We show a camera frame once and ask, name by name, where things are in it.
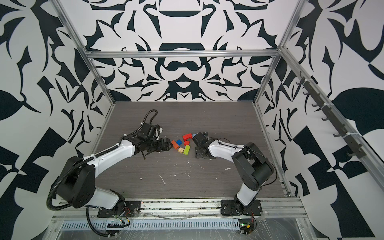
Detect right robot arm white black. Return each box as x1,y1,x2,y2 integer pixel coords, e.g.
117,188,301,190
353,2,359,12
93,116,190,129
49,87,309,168
193,133,276,216

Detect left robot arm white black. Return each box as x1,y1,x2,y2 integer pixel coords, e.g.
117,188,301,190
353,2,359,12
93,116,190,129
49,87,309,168
47,123,173,211

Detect orange wood block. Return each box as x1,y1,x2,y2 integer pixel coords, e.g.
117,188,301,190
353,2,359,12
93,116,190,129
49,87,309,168
171,141,180,150

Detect red arch wood block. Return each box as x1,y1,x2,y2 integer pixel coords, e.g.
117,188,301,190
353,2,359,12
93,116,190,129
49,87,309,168
183,134,193,141

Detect lime green wood block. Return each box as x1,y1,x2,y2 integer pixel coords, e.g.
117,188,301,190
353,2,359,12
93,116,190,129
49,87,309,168
183,145,191,156

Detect small green circuit board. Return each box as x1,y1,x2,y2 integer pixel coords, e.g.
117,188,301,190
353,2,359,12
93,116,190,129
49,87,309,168
239,218,257,235

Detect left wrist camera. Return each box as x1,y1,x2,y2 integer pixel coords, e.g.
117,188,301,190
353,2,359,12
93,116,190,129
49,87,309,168
150,125,163,139

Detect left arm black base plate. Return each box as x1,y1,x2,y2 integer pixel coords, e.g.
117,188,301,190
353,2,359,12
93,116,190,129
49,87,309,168
97,201,142,218

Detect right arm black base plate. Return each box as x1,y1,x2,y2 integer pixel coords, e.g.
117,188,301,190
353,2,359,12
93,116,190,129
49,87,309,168
221,199,263,217

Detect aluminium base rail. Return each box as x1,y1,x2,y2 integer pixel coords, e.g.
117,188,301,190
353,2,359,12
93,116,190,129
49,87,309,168
50,197,308,221

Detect white slotted cable duct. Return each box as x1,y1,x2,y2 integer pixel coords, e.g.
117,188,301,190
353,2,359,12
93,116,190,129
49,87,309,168
59,218,241,231

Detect black corrugated cable left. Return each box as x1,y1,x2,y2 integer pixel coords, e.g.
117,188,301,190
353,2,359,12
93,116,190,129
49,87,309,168
46,109,159,238

